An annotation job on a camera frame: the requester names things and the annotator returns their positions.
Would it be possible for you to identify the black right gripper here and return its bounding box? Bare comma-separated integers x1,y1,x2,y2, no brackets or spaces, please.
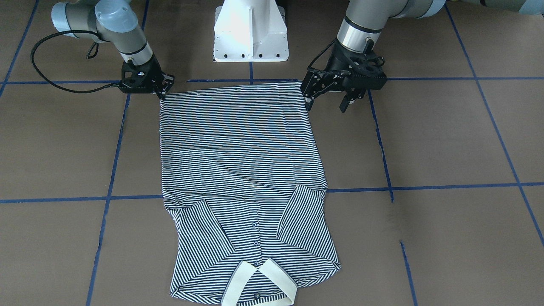
118,55,175,99

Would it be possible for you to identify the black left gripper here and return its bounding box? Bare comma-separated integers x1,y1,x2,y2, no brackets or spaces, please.
300,39,388,113

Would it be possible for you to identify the navy white striped polo shirt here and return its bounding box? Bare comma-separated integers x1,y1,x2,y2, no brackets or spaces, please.
159,81,341,306

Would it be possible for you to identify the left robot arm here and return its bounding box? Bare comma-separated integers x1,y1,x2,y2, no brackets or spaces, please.
300,0,445,112

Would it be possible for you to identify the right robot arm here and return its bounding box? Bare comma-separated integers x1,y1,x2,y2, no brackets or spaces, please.
51,0,174,99

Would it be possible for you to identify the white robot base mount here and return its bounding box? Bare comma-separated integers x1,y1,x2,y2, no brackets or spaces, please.
212,0,289,62

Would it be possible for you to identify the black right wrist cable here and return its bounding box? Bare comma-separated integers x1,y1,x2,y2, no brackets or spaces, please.
30,29,124,94

